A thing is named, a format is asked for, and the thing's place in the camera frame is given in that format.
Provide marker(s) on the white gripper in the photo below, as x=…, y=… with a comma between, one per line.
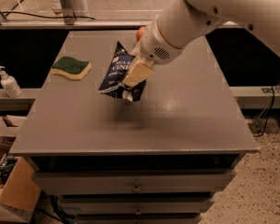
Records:
x=154, y=47

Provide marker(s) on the blue potato chip bag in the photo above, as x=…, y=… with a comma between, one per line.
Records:
x=112, y=83

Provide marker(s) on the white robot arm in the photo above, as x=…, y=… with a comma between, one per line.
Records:
x=182, y=21

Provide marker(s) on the green and yellow sponge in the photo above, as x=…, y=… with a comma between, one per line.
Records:
x=71, y=68

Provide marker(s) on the red apple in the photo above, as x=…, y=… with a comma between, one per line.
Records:
x=139, y=33

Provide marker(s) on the grey drawer cabinet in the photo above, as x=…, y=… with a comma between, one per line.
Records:
x=180, y=142

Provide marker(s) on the top drawer knob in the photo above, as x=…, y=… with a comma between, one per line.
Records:
x=136, y=188

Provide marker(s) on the drawer knob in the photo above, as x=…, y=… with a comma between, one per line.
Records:
x=136, y=188
x=138, y=211

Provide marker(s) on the white pump soap bottle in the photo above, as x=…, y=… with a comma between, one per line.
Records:
x=9, y=83

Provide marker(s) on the cardboard box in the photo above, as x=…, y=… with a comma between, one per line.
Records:
x=19, y=195

